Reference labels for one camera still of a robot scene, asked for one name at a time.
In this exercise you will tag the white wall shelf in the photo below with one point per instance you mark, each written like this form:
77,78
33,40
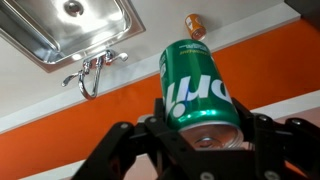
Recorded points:
286,105

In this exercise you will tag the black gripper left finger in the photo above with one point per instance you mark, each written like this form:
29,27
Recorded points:
116,146

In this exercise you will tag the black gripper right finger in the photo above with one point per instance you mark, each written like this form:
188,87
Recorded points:
286,146

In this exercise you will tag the white counter backsplash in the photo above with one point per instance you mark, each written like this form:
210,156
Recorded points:
133,71

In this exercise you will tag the orange soda can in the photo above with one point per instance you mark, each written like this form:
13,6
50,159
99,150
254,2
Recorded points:
195,25

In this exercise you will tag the stainless steel sink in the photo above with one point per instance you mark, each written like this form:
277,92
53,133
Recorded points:
73,30

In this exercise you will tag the green soda can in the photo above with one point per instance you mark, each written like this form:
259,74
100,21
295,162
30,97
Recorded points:
196,86

